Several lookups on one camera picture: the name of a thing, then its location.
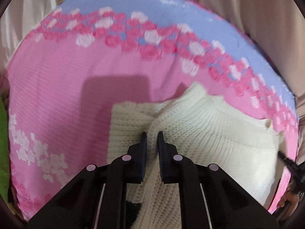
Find green cloth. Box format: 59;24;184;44
0;95;13;204

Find pink floral bedsheet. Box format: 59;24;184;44
5;0;299;222

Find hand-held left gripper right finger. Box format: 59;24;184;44
157;131;279;229

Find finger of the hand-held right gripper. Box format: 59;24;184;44
278;151;298;170

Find person's right hand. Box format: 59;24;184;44
280;192;297;210

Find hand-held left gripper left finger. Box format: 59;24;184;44
27;132;148;229

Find white red black knit sweater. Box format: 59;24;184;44
106;81;280;229

